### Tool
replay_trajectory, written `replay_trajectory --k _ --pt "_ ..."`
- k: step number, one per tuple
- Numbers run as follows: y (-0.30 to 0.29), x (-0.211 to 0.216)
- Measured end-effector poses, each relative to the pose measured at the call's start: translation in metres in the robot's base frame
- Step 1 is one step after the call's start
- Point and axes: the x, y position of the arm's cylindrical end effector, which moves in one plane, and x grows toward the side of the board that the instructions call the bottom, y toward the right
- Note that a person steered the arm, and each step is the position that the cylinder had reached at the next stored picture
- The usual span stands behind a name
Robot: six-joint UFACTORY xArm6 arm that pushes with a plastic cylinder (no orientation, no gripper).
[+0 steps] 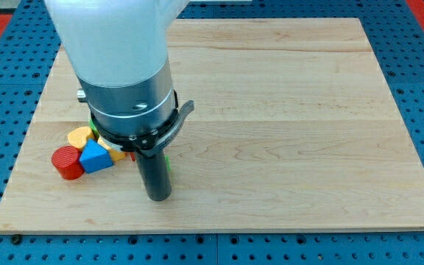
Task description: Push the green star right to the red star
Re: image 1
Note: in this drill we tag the yellow heart block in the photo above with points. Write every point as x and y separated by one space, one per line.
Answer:
79 137

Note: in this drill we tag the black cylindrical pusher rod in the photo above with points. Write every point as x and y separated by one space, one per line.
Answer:
155 175

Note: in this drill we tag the black clamp ring with lever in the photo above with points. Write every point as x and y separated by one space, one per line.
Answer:
142 133

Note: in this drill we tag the yellow block behind blue prism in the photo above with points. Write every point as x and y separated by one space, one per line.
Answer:
114 154

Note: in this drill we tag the red cylinder block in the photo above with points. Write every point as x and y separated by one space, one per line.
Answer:
66 160

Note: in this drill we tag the light wooden board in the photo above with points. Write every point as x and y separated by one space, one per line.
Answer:
294 130

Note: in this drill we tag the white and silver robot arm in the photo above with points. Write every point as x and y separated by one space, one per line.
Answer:
119 54

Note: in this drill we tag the green block behind arm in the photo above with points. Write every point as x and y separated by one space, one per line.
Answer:
93 129

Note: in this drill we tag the blue triangular prism block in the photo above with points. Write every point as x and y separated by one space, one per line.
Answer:
94 157

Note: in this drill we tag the green star block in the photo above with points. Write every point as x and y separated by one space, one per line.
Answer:
168 167

